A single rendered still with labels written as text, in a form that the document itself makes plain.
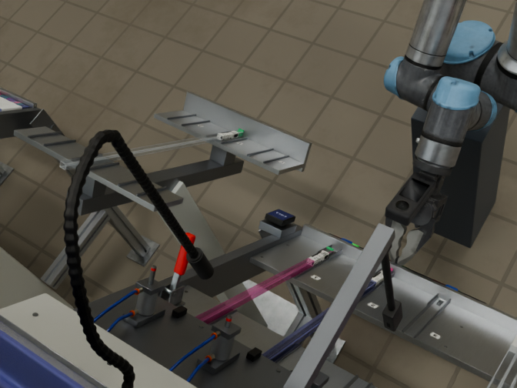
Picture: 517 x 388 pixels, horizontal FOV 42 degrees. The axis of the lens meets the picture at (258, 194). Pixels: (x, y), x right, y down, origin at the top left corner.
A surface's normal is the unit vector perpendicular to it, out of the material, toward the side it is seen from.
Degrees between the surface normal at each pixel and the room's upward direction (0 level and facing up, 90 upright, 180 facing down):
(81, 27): 0
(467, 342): 47
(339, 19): 0
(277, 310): 0
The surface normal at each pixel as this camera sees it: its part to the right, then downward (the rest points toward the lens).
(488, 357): 0.24, -0.92
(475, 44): -0.31, -0.57
